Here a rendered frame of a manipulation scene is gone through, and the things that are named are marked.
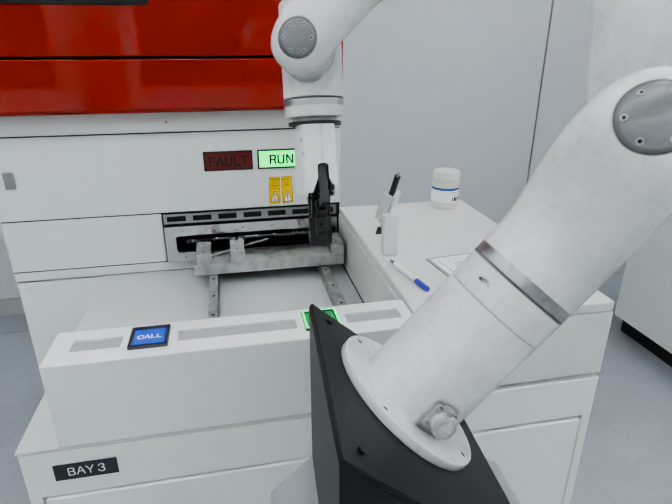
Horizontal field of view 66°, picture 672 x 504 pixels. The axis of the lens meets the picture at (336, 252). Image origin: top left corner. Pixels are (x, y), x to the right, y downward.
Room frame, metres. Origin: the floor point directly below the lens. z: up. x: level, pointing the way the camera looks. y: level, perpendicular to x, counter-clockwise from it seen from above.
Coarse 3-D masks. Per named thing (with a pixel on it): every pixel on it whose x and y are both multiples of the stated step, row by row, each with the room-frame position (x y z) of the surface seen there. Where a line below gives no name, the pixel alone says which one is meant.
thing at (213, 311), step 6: (210, 276) 1.13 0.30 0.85; (216, 276) 1.13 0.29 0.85; (210, 282) 1.09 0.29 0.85; (216, 282) 1.09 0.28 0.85; (210, 288) 1.06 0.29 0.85; (216, 288) 1.06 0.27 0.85; (210, 294) 1.03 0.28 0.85; (216, 294) 1.03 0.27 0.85; (210, 300) 1.00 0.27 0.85; (216, 300) 1.00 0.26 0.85; (210, 306) 0.98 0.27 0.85; (216, 306) 0.98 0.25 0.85; (210, 312) 0.95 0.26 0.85; (216, 312) 0.95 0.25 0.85
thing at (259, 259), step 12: (216, 252) 1.21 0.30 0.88; (228, 252) 1.21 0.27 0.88; (252, 252) 1.21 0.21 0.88; (264, 252) 1.21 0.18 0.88; (276, 252) 1.21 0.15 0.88; (288, 252) 1.21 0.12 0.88; (300, 252) 1.21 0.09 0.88; (312, 252) 1.21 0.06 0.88; (324, 252) 1.21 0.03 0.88; (204, 264) 1.13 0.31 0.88; (216, 264) 1.14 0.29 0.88; (228, 264) 1.14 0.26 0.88; (240, 264) 1.15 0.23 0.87; (252, 264) 1.15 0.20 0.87; (264, 264) 1.16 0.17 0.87; (276, 264) 1.16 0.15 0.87; (288, 264) 1.17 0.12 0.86; (300, 264) 1.18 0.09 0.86; (312, 264) 1.18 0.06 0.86; (324, 264) 1.19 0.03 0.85
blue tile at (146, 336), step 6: (138, 330) 0.69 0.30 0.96; (144, 330) 0.69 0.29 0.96; (150, 330) 0.69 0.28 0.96; (156, 330) 0.69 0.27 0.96; (162, 330) 0.69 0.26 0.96; (138, 336) 0.67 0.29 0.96; (144, 336) 0.67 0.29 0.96; (150, 336) 0.67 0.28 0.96; (156, 336) 0.67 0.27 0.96; (162, 336) 0.67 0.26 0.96; (132, 342) 0.65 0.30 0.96; (138, 342) 0.65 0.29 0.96; (144, 342) 0.65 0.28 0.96; (150, 342) 0.65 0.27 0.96; (156, 342) 0.65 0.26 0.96
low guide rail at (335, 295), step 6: (318, 270) 1.22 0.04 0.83; (324, 270) 1.16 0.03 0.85; (324, 276) 1.13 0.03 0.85; (330, 276) 1.13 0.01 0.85; (324, 282) 1.13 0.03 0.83; (330, 282) 1.09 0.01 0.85; (330, 288) 1.06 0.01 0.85; (336, 288) 1.06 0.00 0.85; (330, 294) 1.06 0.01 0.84; (336, 294) 1.03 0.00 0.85; (336, 300) 1.00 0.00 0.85; (342, 300) 1.00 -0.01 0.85
